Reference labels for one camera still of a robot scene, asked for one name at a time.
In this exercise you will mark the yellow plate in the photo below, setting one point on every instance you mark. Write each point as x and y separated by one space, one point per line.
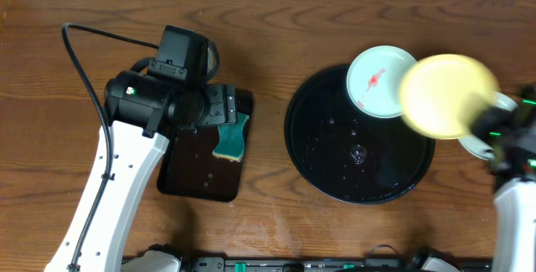
443 94

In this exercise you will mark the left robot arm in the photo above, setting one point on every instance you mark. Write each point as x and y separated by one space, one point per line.
143 114

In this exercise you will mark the black round tray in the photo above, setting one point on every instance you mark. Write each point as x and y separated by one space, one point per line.
346 154

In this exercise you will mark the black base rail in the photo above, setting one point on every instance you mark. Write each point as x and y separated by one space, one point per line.
219 264

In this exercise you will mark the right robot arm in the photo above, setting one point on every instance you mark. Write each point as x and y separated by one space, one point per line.
514 201

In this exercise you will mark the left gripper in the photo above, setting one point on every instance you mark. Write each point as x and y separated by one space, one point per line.
229 105

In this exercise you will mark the light blue plate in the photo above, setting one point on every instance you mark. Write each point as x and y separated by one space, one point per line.
373 80
479 148

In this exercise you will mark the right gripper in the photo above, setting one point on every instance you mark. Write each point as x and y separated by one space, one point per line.
482 125

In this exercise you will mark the green yellow sponge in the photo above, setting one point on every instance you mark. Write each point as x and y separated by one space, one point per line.
231 145

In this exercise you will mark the black rectangular tray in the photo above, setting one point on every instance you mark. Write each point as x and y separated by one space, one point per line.
189 168

